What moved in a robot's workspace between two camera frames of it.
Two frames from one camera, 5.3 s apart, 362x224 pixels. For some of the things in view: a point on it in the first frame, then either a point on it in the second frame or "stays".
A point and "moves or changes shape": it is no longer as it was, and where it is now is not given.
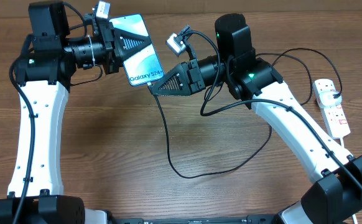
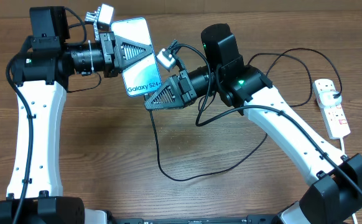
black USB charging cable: x=242 y=163 -> x=242 y=155
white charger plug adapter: x=331 y=98 stays
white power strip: x=336 y=123 stays
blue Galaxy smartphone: x=143 y=66 moves or changes shape
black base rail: x=253 y=219 stays
